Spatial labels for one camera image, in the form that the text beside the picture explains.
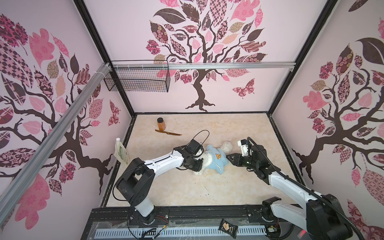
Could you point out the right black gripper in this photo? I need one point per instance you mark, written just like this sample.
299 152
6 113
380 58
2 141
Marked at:
237 159

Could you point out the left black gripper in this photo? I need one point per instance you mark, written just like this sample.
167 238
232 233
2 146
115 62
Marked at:
197 167

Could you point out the white teddy bear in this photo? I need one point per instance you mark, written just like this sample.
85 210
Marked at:
216 150

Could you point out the light blue bear hoodie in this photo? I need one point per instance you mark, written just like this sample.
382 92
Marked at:
217 159

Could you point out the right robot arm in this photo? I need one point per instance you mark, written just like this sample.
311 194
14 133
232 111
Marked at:
319 215

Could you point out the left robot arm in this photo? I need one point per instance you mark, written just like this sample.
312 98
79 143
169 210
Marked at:
135 182

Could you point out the brown wooden spoon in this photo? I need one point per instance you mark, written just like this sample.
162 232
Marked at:
168 133

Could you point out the amber bottle black cap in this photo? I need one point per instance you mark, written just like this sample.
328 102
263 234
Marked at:
161 124

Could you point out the white green pouch bottle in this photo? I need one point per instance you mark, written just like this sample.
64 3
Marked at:
121 152

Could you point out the small dark snack packet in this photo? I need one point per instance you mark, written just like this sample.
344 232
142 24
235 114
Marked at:
228 228

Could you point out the pink marker pen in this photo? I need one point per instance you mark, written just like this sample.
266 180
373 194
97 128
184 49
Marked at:
301 234

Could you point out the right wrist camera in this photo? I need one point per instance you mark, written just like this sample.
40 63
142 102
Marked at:
244 146

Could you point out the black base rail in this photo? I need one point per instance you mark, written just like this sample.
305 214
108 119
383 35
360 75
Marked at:
168 214

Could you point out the white slotted cable duct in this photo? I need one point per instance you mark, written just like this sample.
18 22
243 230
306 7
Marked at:
177 233

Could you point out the black wire basket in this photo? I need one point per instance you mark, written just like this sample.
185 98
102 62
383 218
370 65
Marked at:
139 76

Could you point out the rear aluminium frame bar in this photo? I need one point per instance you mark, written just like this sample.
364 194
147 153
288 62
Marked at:
203 66

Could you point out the aluminium frame bar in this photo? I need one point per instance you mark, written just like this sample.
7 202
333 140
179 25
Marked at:
22 181
203 66

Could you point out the left aluminium frame bar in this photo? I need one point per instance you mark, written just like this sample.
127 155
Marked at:
22 181

